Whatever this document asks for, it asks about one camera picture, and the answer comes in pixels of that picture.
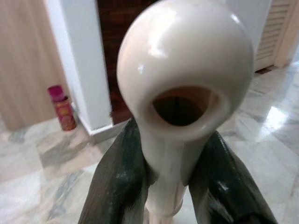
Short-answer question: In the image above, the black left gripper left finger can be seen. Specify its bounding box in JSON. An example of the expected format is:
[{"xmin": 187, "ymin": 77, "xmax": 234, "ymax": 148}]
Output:
[{"xmin": 78, "ymin": 120, "xmax": 155, "ymax": 224}]

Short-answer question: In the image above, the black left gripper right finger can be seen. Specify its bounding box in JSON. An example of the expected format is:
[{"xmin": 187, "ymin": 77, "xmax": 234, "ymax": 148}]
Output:
[{"xmin": 188, "ymin": 130, "xmax": 281, "ymax": 224}]

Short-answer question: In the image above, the beige broom with white cap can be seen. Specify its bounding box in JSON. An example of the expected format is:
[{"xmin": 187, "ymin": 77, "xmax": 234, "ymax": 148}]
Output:
[{"xmin": 116, "ymin": 0, "xmax": 255, "ymax": 224}]

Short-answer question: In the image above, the pink lidded canister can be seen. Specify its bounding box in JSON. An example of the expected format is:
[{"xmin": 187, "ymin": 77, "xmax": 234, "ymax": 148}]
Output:
[{"xmin": 48, "ymin": 85, "xmax": 77, "ymax": 132}]

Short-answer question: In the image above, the dark brown wooden door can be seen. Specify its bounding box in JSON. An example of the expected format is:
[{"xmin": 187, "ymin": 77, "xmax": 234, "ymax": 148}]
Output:
[{"xmin": 97, "ymin": 0, "xmax": 131, "ymax": 124}]

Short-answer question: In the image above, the light wooden cabinet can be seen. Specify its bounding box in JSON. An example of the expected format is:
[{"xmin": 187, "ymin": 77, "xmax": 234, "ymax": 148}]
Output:
[{"xmin": 0, "ymin": 0, "xmax": 68, "ymax": 131}]

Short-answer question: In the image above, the white louvre door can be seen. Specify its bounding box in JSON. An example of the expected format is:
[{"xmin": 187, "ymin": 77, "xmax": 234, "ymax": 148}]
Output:
[{"xmin": 253, "ymin": 0, "xmax": 299, "ymax": 72}]

